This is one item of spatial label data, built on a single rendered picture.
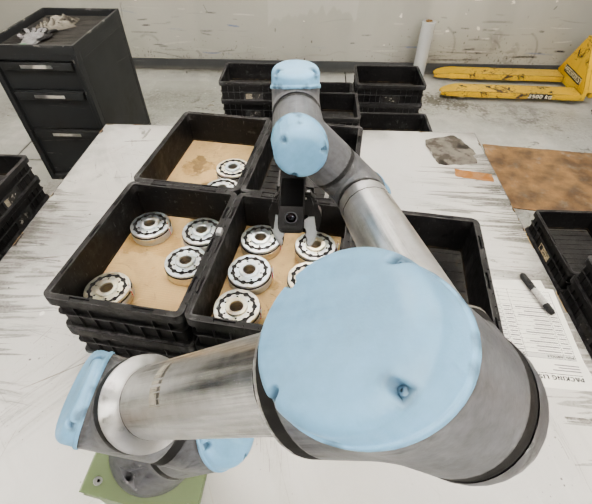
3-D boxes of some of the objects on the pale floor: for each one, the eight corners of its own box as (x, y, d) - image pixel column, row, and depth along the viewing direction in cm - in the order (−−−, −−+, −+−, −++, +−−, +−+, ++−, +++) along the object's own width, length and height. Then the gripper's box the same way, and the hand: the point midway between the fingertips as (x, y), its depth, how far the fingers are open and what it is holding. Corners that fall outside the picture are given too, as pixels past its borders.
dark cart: (130, 198, 249) (72, 45, 185) (60, 196, 251) (-21, 44, 186) (157, 147, 291) (118, 8, 226) (98, 145, 292) (41, 7, 228)
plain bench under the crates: (546, 664, 108) (764, 691, 58) (-23, 625, 114) (-277, 618, 63) (433, 247, 219) (474, 132, 169) (148, 238, 224) (106, 123, 174)
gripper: (329, 141, 73) (323, 226, 89) (264, 139, 74) (270, 224, 89) (329, 167, 67) (323, 254, 83) (259, 165, 68) (265, 251, 83)
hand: (295, 243), depth 83 cm, fingers open, 5 cm apart
